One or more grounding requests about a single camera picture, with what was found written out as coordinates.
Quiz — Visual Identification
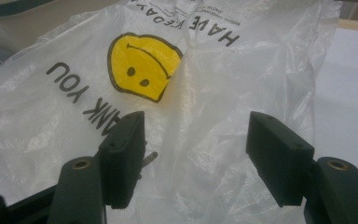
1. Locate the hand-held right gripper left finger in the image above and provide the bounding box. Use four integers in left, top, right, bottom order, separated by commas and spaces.
96, 110, 147, 210

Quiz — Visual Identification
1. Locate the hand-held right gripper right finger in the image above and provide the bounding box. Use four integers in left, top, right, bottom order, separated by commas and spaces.
245, 110, 316, 208

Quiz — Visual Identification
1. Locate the clear plastic bag yellow smiley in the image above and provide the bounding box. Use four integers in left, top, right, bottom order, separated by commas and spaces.
0, 0, 343, 224

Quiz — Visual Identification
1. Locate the beige storage bin grey rim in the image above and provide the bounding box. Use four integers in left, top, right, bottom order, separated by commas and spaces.
0, 0, 129, 55

